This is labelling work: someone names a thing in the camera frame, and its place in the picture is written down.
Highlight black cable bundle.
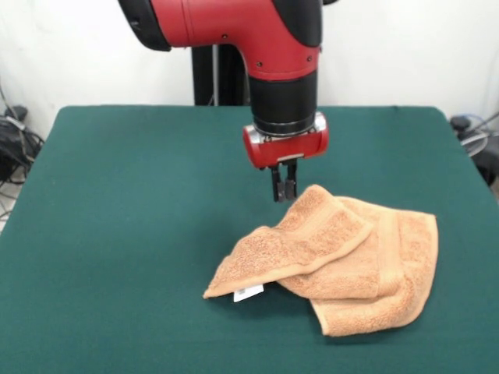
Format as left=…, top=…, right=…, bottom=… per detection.
left=0, top=104, right=46, bottom=188

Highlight small black plug box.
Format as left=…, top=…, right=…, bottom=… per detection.
left=450, top=115, right=473, bottom=132

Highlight dark green table cloth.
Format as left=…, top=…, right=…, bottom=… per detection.
left=0, top=104, right=499, bottom=374

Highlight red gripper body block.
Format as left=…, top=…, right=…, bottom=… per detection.
left=242, top=111, right=330, bottom=171

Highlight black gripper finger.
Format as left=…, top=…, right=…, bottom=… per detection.
left=284, top=160, right=299, bottom=202
left=270, top=165, right=288, bottom=203

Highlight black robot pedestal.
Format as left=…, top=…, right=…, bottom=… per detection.
left=190, top=44, right=253, bottom=107

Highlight tan terry towel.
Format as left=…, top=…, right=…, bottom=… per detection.
left=202, top=184, right=441, bottom=338

